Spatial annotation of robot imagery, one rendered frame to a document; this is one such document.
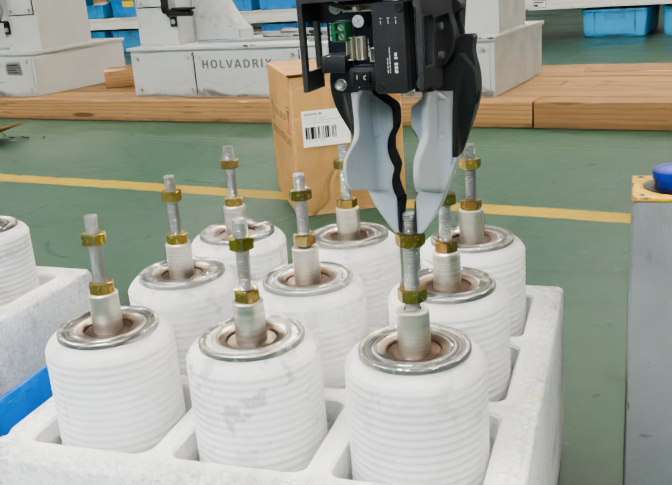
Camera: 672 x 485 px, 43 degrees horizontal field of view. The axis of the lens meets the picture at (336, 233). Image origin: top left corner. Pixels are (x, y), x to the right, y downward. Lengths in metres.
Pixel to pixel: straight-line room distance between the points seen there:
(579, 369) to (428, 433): 0.58
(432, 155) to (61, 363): 0.31
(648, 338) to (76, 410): 0.44
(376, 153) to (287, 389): 0.17
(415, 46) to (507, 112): 2.17
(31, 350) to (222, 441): 0.42
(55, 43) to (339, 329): 3.28
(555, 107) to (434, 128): 2.09
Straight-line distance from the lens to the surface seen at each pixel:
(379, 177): 0.54
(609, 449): 0.96
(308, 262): 0.70
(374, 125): 0.53
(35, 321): 0.98
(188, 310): 0.72
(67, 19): 3.95
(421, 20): 0.45
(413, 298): 0.55
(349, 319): 0.69
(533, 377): 0.70
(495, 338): 0.67
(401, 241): 0.54
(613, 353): 1.16
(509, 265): 0.76
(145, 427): 0.66
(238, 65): 3.12
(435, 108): 0.51
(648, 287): 0.71
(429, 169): 0.50
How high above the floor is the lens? 0.50
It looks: 17 degrees down
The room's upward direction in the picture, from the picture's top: 4 degrees counter-clockwise
